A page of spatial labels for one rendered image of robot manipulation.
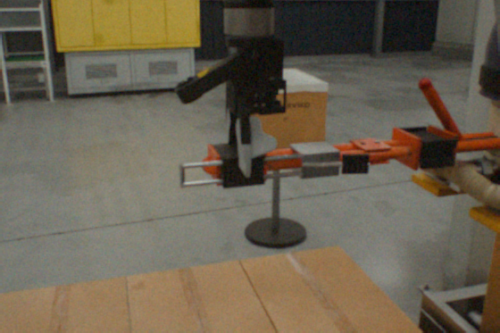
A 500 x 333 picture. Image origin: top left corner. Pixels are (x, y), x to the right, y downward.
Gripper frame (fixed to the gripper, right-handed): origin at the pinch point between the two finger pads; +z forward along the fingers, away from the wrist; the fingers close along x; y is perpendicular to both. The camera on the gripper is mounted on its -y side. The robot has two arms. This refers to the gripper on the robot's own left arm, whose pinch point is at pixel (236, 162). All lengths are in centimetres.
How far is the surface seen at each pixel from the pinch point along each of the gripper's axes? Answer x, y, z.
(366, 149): -2.3, 22.1, -1.2
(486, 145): -1.9, 46.5, 0.1
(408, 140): -0.5, 31.1, -1.7
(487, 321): 19, 74, 58
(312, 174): -2.5, 12.3, 2.3
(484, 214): -7.1, 43.8, 11.2
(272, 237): 188, 65, 117
